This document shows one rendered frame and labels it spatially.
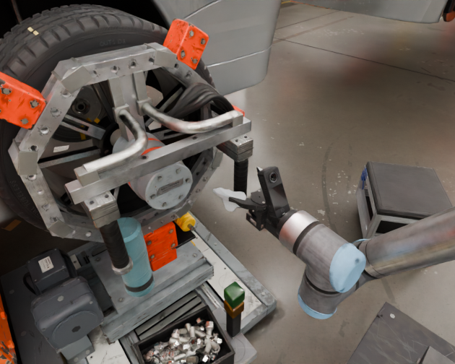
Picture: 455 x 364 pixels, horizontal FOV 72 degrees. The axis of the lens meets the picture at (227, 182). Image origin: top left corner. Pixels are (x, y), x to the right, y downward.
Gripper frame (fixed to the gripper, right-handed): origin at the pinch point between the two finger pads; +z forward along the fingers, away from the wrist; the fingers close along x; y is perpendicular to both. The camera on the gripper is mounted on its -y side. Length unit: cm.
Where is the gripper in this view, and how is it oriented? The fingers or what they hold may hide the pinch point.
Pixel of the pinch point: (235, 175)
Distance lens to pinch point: 82.2
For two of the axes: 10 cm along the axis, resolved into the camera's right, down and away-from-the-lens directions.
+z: -6.2, -5.0, 6.1
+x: 7.9, -3.9, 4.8
